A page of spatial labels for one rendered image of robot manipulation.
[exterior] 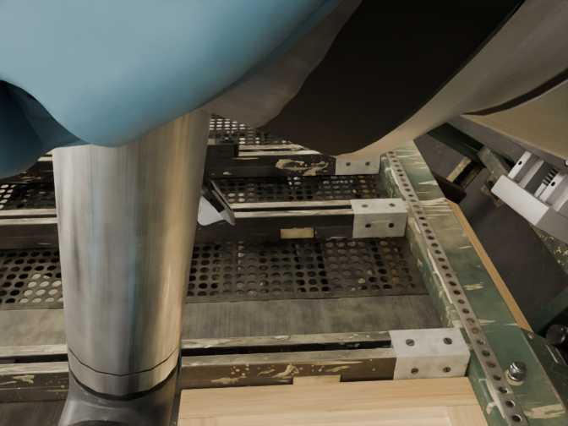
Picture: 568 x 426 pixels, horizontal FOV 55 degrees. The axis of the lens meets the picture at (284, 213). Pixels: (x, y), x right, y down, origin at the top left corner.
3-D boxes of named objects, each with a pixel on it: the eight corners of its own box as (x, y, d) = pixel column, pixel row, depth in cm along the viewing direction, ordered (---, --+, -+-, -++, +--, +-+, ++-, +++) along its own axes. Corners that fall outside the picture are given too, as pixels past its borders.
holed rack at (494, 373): (528, 427, 81) (529, 424, 81) (509, 428, 81) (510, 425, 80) (352, 64, 218) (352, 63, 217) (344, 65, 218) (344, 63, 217)
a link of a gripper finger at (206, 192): (216, 206, 103) (189, 172, 99) (224, 201, 103) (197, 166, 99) (217, 217, 99) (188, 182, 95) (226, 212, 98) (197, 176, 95)
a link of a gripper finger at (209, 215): (214, 237, 105) (185, 201, 101) (239, 220, 105) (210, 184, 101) (214, 244, 102) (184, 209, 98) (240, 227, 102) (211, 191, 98)
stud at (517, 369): (525, 382, 88) (530, 370, 86) (510, 383, 88) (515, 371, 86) (519, 370, 90) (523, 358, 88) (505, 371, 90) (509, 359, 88)
